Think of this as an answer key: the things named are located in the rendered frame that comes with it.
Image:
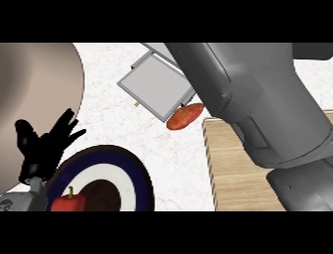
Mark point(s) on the orange sweet potato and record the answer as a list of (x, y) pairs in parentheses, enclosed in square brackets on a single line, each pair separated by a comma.
[(185, 116)]

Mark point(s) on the red bell pepper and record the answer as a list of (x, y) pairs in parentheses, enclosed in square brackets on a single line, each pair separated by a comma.
[(70, 201)]

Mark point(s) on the grey tiered shelf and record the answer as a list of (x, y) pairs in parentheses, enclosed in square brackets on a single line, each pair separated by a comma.
[(157, 81)]

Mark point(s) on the blue and white plate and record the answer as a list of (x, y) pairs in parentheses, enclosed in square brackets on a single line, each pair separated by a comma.
[(121, 178)]

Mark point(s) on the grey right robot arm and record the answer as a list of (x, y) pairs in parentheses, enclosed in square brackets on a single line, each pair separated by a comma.
[(267, 115)]

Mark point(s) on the large beige round bowl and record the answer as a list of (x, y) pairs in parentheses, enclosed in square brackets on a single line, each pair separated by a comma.
[(24, 119)]

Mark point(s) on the pale wooden tray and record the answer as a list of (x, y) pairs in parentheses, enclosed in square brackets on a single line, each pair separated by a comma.
[(238, 168)]

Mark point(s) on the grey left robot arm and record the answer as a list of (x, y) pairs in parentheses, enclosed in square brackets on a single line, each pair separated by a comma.
[(22, 199)]

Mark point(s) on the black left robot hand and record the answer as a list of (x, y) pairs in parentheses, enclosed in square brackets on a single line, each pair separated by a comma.
[(43, 145)]

